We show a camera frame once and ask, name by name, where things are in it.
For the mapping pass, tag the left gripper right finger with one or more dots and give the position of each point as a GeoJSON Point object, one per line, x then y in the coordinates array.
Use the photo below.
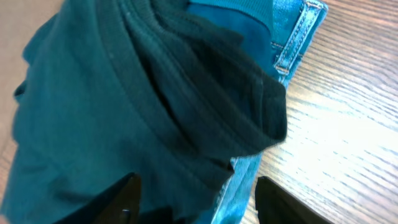
{"type": "Point", "coordinates": [275, 205]}

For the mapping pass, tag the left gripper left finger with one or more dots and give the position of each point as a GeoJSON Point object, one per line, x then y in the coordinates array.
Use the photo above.
{"type": "Point", "coordinates": [119, 204]}

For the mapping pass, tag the dark navy t-shirt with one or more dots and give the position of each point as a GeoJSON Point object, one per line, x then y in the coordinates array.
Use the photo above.
{"type": "Point", "coordinates": [142, 87]}

